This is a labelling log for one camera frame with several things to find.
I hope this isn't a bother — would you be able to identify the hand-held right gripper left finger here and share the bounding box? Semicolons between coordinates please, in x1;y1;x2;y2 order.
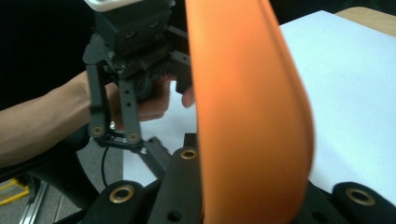
148;146;204;224

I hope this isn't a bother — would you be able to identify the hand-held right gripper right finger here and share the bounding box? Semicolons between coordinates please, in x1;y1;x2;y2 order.
298;180;344;224

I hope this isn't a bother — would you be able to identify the orange phone case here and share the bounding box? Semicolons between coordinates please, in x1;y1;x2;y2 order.
185;0;316;224

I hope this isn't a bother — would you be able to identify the black cable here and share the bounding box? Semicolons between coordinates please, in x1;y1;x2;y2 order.
100;146;110;189

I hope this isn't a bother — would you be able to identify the silver metal rail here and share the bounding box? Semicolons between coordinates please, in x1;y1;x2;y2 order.
18;181;50;224

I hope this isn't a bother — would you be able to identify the yellow frame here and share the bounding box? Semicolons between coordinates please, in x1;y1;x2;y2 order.
0;177;31;207

